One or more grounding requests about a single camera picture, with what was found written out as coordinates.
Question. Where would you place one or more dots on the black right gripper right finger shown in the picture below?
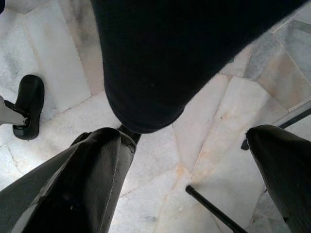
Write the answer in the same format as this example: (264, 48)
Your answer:
(286, 170)

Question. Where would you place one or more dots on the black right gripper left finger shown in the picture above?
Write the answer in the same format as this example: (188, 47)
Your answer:
(73, 182)

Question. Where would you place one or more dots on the green plastic hanger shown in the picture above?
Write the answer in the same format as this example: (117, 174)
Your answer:
(232, 61)

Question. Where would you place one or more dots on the black robot foot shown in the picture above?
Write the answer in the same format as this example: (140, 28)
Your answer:
(30, 97)

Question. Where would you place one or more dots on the black t-shirt with green print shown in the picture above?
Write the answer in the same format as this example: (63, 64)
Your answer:
(158, 60)

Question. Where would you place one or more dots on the black metal rod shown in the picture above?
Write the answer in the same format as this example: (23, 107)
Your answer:
(209, 205)

